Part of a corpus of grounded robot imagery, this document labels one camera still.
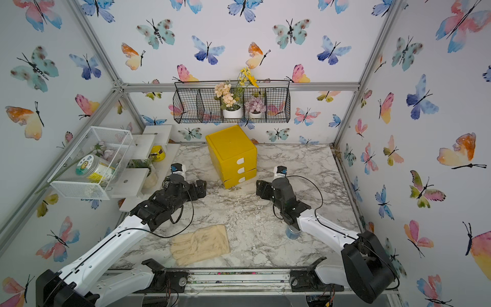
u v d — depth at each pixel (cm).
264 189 74
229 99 82
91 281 42
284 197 63
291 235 82
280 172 74
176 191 59
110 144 84
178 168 67
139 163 97
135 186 86
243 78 83
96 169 64
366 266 41
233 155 87
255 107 87
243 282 75
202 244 83
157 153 106
